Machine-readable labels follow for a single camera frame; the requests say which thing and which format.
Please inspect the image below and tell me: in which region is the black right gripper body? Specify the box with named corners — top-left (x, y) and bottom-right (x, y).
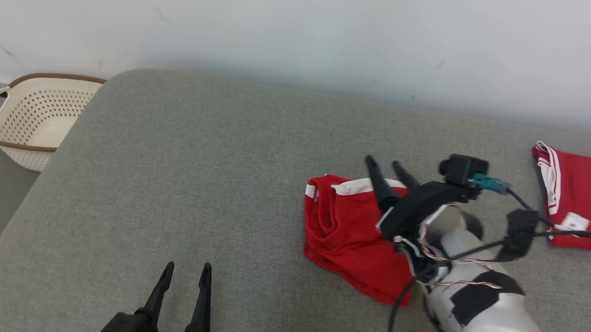
top-left (376, 180), bottom-right (480, 242)

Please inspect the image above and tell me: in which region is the cream perforated laundry basket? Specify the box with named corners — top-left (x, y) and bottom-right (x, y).
top-left (0, 71), bottom-right (107, 174)

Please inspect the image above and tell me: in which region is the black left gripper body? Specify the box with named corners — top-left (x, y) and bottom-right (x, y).
top-left (93, 311), bottom-right (188, 332)

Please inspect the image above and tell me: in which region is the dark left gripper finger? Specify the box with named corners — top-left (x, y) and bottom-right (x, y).
top-left (142, 260), bottom-right (175, 324)
top-left (186, 262), bottom-right (213, 332)

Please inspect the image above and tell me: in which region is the red jersey number 23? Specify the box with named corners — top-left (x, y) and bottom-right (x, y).
top-left (529, 141), bottom-right (591, 254)

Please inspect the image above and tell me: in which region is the red shorts white trim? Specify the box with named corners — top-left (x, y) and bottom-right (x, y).
top-left (301, 173), bottom-right (420, 307)

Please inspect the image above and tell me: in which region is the teal connector black cable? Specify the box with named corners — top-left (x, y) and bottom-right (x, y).
top-left (440, 172), bottom-right (591, 268)

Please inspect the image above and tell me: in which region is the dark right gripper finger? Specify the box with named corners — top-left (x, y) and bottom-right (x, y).
top-left (391, 161), bottom-right (423, 192)
top-left (363, 155), bottom-right (402, 213)

